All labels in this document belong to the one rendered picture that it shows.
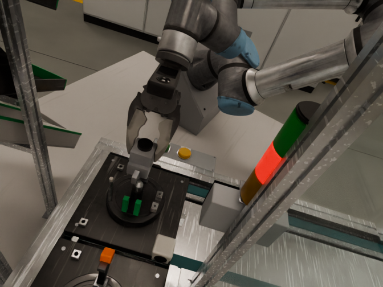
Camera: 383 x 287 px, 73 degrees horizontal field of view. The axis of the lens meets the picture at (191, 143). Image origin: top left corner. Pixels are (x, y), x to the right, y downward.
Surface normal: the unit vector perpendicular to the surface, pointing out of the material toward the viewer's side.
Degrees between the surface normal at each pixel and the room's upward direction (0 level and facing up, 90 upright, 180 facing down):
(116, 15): 90
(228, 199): 0
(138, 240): 0
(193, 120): 90
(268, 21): 90
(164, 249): 0
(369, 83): 90
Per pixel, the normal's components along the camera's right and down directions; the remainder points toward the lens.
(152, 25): -0.15, 0.66
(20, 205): 0.25, -0.69
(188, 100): -0.48, 0.52
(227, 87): -0.67, -0.22
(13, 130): 0.91, 0.41
